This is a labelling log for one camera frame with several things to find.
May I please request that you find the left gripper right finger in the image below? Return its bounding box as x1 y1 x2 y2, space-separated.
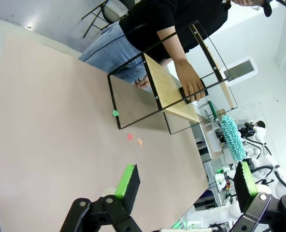
229 161 286 232

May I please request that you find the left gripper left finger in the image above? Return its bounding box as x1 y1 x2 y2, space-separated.
59 163 143 232

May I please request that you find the teal bristle duster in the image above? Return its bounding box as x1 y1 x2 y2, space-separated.
219 115 247 162

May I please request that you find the black cylindrical container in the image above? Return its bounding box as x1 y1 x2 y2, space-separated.
178 78 209 105

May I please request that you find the person's right forearm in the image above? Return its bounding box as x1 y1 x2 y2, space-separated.
157 26 189 66

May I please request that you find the person's left hand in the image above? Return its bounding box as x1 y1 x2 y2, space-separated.
134 76 151 89

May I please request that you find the person's right hand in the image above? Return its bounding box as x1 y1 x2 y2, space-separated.
175 59 206 102

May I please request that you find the white plastic container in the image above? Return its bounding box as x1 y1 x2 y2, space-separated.
207 130 223 153

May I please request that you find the green cylindrical tube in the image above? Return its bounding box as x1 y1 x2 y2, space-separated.
206 101 219 121

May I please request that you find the white framed window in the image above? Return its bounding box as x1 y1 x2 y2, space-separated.
226 56 258 85

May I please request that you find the person in black shirt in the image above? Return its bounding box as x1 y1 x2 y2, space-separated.
79 0 273 85

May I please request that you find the black folding chair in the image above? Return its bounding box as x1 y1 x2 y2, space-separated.
81 0 130 39

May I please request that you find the black frame wooden shelf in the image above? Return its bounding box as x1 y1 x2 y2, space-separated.
107 20 238 135

